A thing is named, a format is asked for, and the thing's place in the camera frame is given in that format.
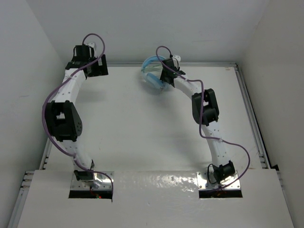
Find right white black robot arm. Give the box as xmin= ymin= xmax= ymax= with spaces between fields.
xmin=160 ymin=58 xmax=235 ymax=184

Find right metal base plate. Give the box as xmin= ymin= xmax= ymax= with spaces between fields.
xmin=197 ymin=171 xmax=241 ymax=191

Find metal base plate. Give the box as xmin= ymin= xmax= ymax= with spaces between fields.
xmin=197 ymin=171 xmax=241 ymax=191
xmin=70 ymin=173 xmax=112 ymax=190

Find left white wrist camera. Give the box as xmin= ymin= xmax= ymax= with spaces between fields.
xmin=86 ymin=42 xmax=96 ymax=51

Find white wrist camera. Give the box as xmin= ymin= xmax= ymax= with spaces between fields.
xmin=86 ymin=42 xmax=96 ymax=51
xmin=172 ymin=55 xmax=181 ymax=63

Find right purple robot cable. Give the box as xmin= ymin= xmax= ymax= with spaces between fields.
xmin=155 ymin=46 xmax=251 ymax=190

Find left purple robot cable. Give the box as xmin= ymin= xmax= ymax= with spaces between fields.
xmin=41 ymin=33 xmax=114 ymax=188

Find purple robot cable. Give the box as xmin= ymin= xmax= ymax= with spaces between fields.
xmin=155 ymin=46 xmax=251 ymax=190
xmin=41 ymin=33 xmax=114 ymax=188

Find light blue headphones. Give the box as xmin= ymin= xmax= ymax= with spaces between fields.
xmin=141 ymin=56 xmax=169 ymax=93

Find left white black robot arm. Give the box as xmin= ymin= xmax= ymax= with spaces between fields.
xmin=44 ymin=42 xmax=108 ymax=184

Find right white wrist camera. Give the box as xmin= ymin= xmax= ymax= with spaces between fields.
xmin=172 ymin=55 xmax=181 ymax=63

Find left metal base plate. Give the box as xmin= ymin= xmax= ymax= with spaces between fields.
xmin=70 ymin=173 xmax=112 ymax=190

